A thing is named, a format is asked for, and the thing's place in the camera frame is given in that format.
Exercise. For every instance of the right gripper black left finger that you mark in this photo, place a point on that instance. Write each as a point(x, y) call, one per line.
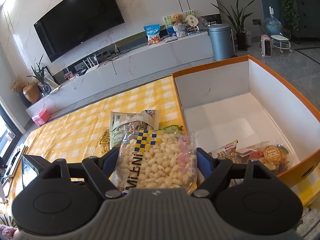
point(64, 196)

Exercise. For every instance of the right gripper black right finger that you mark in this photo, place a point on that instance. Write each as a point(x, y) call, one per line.
point(248, 196)

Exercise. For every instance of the mixed dried fruit bag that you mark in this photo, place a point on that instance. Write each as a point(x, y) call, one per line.
point(274, 155)

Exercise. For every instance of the white puffed snack bag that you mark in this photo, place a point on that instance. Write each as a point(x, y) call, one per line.
point(156, 160)

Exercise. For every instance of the green nut snack pack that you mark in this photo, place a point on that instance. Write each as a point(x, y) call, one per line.
point(172, 129)

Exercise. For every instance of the white green printed snack bag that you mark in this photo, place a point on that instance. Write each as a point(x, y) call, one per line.
point(121, 123)

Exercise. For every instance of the blue cracker snack bag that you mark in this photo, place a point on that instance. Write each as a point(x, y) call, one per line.
point(228, 151)

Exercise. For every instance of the yellow waffle cookie bag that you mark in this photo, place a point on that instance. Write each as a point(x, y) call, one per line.
point(103, 144)

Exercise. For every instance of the yellow checkered tablecloth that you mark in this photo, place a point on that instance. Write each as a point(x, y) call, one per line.
point(75, 135)

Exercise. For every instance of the grey patterned clothing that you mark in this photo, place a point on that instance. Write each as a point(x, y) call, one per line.
point(309, 224)

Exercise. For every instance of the pink tissue box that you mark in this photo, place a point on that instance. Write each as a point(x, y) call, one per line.
point(41, 117)

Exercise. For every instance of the orange cardboard box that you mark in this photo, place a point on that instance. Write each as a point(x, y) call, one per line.
point(243, 99)

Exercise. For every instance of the glass vase with plant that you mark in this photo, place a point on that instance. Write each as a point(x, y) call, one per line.
point(39, 75)

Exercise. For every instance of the brown ceramic vase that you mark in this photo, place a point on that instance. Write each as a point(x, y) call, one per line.
point(32, 92)

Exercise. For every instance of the white wifi router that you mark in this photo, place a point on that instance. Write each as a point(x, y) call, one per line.
point(91, 64)

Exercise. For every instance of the pink space heater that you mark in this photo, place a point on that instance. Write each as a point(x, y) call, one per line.
point(266, 48)

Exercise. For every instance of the white round stool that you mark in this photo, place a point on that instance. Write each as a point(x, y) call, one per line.
point(281, 42)

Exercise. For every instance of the blue grey trash bin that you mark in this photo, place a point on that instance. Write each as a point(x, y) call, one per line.
point(222, 41)

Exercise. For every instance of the white marble tv console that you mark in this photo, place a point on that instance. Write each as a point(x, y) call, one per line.
point(136, 68)

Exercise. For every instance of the blue water jug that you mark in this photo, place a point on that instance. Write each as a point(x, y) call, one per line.
point(272, 25)

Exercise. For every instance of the tall leafy potted plant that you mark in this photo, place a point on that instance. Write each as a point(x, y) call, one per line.
point(236, 18)

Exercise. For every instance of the round paper fan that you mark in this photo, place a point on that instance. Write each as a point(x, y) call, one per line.
point(191, 22)

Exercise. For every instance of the trailing green ivy plant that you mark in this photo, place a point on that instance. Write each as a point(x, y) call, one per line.
point(285, 10)

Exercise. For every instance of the blue white snack bag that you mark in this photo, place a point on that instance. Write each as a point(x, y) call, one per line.
point(152, 32)

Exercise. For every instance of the brown teddy bear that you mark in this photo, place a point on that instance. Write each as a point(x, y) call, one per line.
point(178, 25)

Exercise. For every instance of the green picture board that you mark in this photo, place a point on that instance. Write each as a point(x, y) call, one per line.
point(171, 20)

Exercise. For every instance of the dark grey cabinet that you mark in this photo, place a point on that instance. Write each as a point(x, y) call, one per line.
point(308, 23)

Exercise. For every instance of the black wall television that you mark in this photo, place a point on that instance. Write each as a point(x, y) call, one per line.
point(72, 22)

